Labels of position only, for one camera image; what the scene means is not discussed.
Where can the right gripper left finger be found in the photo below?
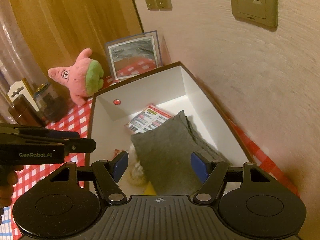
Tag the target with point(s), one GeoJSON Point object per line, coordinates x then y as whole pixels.
{"type": "Point", "coordinates": [107, 174]}

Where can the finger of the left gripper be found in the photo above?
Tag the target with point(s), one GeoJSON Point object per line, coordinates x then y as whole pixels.
{"type": "Point", "coordinates": [79, 145]}
{"type": "Point", "coordinates": [51, 133]}

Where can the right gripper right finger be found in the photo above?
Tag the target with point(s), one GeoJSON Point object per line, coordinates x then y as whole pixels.
{"type": "Point", "coordinates": [211, 175]}

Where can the white fuzzy hair scrunchie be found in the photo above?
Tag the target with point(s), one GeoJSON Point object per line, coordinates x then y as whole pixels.
{"type": "Point", "coordinates": [135, 170]}

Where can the yellow green sponge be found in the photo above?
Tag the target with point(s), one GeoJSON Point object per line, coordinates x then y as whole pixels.
{"type": "Point", "coordinates": [149, 190]}

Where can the grey cloth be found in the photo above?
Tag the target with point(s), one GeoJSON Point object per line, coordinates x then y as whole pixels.
{"type": "Point", "coordinates": [165, 153]}

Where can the printed tissue packet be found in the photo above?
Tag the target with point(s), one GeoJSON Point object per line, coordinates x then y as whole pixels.
{"type": "Point", "coordinates": [148, 119]}

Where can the person's left hand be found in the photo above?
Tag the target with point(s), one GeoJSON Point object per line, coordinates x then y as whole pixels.
{"type": "Point", "coordinates": [8, 188]}

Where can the red white checkered tablecloth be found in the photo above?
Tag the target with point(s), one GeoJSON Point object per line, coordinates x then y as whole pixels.
{"type": "Point", "coordinates": [64, 205]}

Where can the brown cylindrical canister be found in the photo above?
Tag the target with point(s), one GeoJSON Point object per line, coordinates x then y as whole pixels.
{"type": "Point", "coordinates": [24, 113]}

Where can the glass jar dark contents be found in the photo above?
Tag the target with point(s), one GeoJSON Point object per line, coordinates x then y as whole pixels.
{"type": "Point", "coordinates": [52, 106]}

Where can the white wooden chair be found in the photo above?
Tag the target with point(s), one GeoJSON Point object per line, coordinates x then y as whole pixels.
{"type": "Point", "coordinates": [22, 88]}

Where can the pink starfish plush toy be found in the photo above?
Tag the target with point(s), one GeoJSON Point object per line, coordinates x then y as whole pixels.
{"type": "Point", "coordinates": [83, 79]}

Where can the beige curtain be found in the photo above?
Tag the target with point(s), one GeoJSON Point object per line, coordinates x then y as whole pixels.
{"type": "Point", "coordinates": [17, 60]}

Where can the blue white checkered cloth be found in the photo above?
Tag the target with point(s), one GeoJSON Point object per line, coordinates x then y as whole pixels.
{"type": "Point", "coordinates": [5, 229]}

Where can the brown box white inside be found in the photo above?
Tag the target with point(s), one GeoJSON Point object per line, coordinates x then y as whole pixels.
{"type": "Point", "coordinates": [172, 89]}

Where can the framed picture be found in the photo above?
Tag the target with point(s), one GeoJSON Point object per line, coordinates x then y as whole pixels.
{"type": "Point", "coordinates": [133, 55]}

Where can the wooden door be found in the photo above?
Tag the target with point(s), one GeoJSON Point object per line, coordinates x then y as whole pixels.
{"type": "Point", "coordinates": [57, 30]}

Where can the wall socket plate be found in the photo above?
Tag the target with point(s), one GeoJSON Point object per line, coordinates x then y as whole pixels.
{"type": "Point", "coordinates": [264, 12]}

